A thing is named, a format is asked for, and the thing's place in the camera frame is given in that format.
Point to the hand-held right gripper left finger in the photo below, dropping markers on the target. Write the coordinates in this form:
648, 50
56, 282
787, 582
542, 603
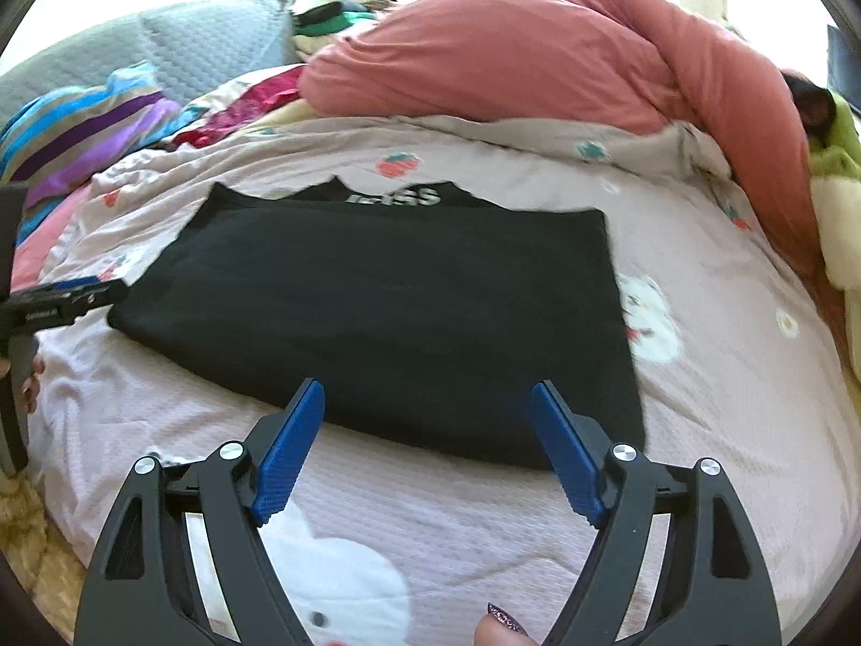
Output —
289, 457

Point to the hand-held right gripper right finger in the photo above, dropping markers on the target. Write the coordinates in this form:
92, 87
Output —
568, 457

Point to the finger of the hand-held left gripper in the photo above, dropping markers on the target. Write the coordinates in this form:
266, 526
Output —
87, 295

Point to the black top with orange cuffs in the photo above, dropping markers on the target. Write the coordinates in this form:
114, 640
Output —
377, 309

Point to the person's left hand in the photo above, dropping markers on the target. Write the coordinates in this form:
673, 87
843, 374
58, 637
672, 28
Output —
32, 383

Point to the person's right hand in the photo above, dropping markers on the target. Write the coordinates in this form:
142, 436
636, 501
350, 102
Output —
504, 627

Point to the pink quilted sheet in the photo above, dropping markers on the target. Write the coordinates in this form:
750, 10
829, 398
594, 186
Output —
47, 242

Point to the light printed blanket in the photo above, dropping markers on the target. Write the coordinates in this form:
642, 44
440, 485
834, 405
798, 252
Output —
706, 417

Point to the striped pillow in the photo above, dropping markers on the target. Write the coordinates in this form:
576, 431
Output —
87, 128

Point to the red cloth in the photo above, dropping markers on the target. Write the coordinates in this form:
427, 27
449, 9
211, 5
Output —
249, 104

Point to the beige sheet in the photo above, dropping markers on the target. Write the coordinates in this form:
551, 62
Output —
286, 116

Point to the grey quilted cushion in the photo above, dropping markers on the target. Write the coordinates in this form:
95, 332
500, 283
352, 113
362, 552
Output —
202, 33

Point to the black folded garment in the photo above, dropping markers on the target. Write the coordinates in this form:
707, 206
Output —
326, 12

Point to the green folded garment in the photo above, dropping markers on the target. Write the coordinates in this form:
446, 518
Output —
343, 23

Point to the pink comforter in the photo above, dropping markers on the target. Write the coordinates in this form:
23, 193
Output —
538, 60

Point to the green plush toy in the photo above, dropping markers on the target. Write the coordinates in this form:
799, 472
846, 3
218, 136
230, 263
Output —
841, 161

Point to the dark brown plush object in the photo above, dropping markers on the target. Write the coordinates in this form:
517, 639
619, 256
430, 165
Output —
807, 104

